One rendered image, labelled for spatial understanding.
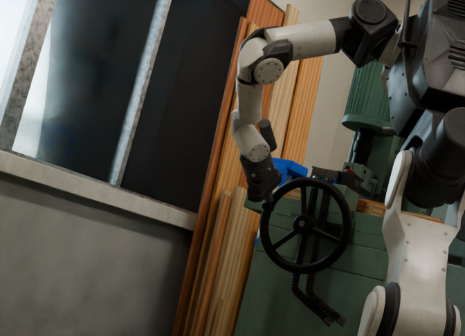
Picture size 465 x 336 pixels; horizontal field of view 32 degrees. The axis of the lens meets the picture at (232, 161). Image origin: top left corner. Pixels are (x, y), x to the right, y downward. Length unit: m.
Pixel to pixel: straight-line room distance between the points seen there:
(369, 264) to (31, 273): 1.59
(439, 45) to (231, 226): 2.28
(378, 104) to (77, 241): 1.60
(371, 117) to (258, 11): 1.90
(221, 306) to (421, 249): 2.25
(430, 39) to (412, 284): 0.58
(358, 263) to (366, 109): 0.52
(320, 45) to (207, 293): 2.18
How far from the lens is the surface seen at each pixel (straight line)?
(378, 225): 2.56
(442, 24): 2.04
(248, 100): 2.13
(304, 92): 4.86
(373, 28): 2.10
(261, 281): 2.66
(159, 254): 4.17
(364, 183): 2.77
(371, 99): 2.75
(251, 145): 2.19
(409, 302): 1.81
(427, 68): 1.97
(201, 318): 4.06
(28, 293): 3.59
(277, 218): 2.67
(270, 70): 2.06
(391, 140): 2.87
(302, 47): 2.08
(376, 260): 2.54
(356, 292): 2.55
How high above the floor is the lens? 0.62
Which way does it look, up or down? 7 degrees up
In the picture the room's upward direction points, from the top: 15 degrees clockwise
